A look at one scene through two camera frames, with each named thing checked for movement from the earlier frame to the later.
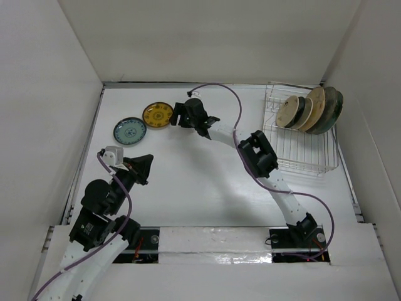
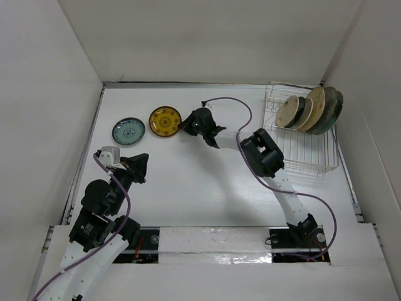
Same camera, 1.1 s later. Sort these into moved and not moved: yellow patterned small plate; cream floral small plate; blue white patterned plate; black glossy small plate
Moved: yellow patterned small plate
Not moved: blue white patterned plate; cream floral small plate; black glossy small plate
